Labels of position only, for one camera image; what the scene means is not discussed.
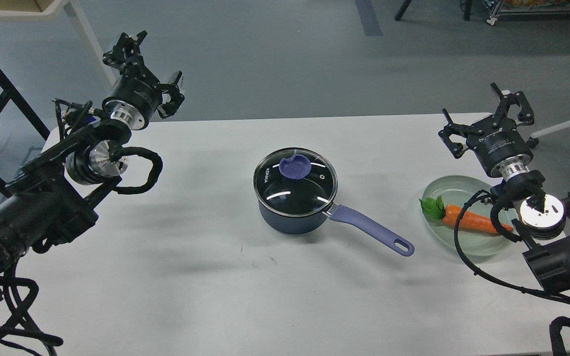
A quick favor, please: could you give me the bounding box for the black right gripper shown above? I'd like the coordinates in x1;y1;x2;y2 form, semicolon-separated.
438;83;535;178

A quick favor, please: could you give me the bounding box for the orange toy carrot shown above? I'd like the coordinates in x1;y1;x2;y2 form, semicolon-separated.
419;196;499;236

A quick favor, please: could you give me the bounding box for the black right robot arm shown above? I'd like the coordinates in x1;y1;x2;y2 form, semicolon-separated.
438;83;570;356

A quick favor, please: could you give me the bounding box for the white chair base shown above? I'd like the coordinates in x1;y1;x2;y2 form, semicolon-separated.
526;62;570;149

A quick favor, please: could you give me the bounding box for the white table frame leg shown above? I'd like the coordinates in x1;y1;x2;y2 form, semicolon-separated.
0;0;118;92

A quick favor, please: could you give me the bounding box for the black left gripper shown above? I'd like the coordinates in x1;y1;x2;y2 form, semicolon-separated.
102;30;185;131

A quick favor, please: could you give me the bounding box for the blue saucepan with handle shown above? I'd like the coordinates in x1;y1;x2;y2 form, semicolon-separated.
253;148;415;257

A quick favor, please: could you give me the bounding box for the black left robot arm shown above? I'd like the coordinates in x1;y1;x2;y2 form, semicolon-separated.
0;30;185;356

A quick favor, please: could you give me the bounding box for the glass pot lid blue knob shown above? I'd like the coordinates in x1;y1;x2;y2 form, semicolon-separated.
253;147;338;218

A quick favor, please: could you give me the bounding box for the metal wheeled cart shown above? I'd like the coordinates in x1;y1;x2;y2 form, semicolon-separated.
485;0;570;26

